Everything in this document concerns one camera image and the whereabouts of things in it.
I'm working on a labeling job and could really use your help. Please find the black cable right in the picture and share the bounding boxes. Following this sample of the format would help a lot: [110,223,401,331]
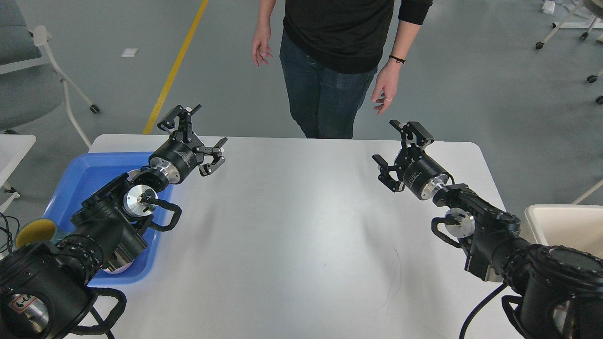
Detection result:
[459,282,509,339]

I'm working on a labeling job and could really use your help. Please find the person's right hand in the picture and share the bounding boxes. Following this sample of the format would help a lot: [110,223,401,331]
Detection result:
[251,23,273,67]

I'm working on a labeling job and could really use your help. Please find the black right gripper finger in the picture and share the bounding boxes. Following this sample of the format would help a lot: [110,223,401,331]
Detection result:
[389,120,435,161]
[371,154,405,193]

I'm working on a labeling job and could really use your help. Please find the grey office chair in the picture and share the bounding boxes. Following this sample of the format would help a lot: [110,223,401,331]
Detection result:
[0,0,100,147]

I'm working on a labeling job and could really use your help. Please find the teal mug yellow inside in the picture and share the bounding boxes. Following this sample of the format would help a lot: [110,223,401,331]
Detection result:
[15,218,57,249]

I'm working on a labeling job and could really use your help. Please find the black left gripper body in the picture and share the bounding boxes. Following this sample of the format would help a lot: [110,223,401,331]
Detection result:
[148,140,208,185]

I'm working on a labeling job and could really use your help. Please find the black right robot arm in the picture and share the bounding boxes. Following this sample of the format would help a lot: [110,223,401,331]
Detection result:
[372,120,603,339]

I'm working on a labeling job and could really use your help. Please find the standing person dark clothes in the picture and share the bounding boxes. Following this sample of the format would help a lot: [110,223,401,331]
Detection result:
[279,0,433,139]

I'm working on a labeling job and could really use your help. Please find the white wheeled rack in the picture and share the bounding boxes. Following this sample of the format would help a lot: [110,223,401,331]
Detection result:
[535,0,603,105]

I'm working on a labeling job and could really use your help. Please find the person's left hand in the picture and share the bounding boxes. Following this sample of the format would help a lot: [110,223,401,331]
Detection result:
[371,58,403,115]

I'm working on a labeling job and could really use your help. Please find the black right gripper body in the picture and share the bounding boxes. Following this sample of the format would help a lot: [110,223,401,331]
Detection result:
[396,151,450,201]

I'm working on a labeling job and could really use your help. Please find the paper scrap on floor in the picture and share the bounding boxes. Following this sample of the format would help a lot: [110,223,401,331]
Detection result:
[121,48,139,58]

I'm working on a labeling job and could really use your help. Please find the square steel tray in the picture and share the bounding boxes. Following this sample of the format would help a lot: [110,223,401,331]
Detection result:
[127,169,140,182]

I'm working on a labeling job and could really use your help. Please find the white bin right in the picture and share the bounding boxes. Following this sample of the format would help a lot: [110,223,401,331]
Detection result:
[525,204,603,258]

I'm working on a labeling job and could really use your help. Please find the blue plastic tray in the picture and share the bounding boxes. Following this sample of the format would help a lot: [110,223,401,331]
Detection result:
[43,152,161,287]

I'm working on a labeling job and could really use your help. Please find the white side table left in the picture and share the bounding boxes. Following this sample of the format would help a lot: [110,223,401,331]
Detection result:
[0,134,36,185]

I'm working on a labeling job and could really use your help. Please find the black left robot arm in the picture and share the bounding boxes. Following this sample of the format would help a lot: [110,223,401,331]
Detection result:
[0,105,228,339]

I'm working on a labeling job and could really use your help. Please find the pink mug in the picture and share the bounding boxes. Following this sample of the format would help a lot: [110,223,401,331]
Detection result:
[101,257,134,274]

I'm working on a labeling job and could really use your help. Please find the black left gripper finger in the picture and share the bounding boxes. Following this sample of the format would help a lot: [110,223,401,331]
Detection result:
[157,105,202,144]
[196,137,228,177]

